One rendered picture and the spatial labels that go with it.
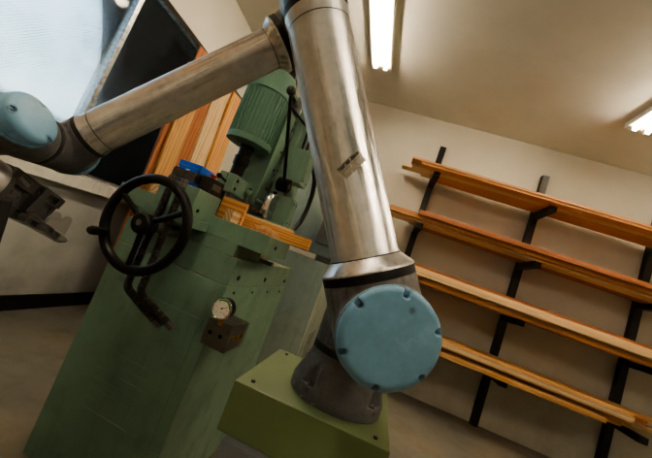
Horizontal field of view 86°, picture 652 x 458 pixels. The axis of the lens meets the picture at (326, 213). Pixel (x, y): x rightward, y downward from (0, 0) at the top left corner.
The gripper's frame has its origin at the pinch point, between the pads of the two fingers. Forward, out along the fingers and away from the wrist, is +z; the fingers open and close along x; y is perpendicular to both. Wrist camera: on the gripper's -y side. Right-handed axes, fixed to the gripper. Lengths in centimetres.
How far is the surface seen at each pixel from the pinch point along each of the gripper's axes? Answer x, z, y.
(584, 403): -229, 241, 71
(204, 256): -17.0, 29.7, 16.5
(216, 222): -16.7, 25.8, 27.2
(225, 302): -32.5, 27.2, 5.9
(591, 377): -253, 282, 104
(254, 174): -9, 41, 58
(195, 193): -12.1, 14.7, 29.5
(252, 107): -8, 18, 71
